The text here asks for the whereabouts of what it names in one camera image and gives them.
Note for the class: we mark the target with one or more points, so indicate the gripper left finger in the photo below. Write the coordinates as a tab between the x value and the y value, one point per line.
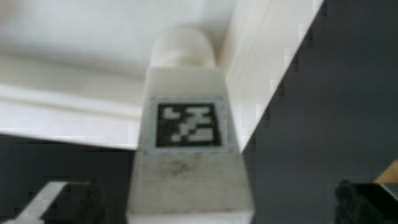
68	203

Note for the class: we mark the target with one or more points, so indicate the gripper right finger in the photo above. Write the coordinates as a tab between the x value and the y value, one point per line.
367	203

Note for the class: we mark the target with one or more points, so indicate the white leg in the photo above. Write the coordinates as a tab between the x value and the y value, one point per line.
191	187

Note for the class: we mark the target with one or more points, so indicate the white square tabletop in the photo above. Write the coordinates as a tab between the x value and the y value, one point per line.
75	50

